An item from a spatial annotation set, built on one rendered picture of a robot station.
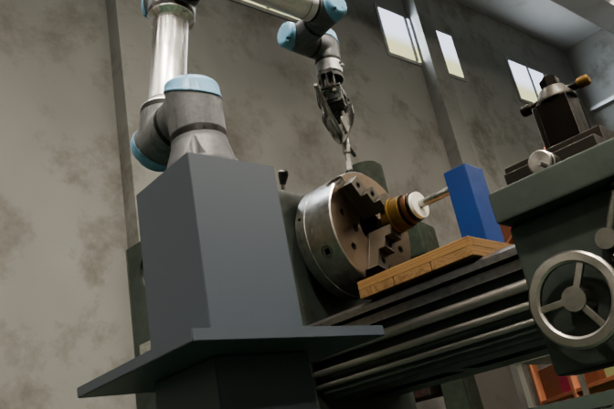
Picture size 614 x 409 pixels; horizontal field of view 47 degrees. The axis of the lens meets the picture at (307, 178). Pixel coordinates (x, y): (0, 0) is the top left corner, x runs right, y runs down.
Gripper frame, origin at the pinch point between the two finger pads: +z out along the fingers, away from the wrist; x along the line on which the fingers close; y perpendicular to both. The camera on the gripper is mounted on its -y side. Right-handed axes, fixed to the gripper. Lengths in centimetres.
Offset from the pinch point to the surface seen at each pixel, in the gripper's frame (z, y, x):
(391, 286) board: 50, 19, 10
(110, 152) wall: -176, -223, -228
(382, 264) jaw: 38.8, 3.7, 6.0
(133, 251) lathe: 14, -7, -70
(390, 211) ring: 26.9, 6.4, 10.8
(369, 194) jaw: 21.5, 7.3, 6.5
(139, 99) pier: -219, -227, -205
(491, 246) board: 46, 21, 33
